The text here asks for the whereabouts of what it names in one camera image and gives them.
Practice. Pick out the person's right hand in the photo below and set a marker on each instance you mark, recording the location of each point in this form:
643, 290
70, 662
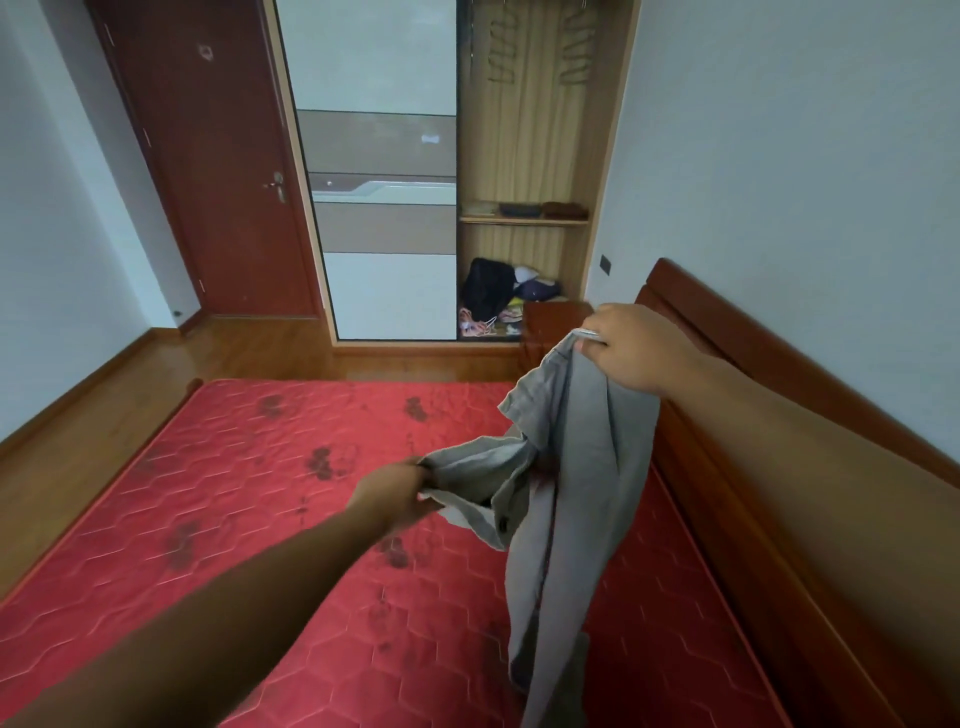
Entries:
645, 352

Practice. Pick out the person's left hand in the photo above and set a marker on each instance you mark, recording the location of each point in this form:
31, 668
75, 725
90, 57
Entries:
390, 495

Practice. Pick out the brown sweater with blue trim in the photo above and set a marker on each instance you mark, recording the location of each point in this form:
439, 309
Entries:
565, 211

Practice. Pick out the dark grey trousers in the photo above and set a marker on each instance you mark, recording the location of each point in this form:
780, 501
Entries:
520, 211

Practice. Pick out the wooden wardrobe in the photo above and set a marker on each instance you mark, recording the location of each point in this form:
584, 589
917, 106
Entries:
592, 150

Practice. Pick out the white grey sliding wardrobe door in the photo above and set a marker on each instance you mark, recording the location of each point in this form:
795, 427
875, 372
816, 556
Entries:
375, 60

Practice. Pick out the person's right forearm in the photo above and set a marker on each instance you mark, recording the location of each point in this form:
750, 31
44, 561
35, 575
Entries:
847, 525

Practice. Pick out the person's left forearm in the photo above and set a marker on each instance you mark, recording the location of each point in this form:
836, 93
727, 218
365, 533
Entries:
210, 630

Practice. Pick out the pile of clothes in wardrobe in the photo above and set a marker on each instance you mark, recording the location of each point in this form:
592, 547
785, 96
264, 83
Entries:
514, 311

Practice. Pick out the wooden nightstand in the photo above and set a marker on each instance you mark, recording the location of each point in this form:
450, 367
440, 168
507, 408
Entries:
551, 330

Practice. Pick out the wooden headboard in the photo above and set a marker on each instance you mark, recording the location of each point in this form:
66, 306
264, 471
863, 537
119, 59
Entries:
750, 352

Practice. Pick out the small white cloth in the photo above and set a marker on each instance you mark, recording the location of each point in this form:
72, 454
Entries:
525, 274

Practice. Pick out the red quilted mattress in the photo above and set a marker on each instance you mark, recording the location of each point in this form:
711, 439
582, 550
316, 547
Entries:
225, 487

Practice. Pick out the black folded cloth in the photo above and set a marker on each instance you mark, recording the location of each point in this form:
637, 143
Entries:
487, 289

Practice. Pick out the wavy metal trouser hanger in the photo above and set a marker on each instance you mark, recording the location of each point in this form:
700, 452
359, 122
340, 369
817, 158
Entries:
501, 79
574, 79

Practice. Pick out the reddish brown room door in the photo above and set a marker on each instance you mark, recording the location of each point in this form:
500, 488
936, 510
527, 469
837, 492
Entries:
217, 187

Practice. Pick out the white adhesive hook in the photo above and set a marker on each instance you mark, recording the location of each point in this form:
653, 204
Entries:
205, 52

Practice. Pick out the grey wall switch plate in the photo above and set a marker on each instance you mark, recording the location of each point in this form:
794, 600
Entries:
607, 265

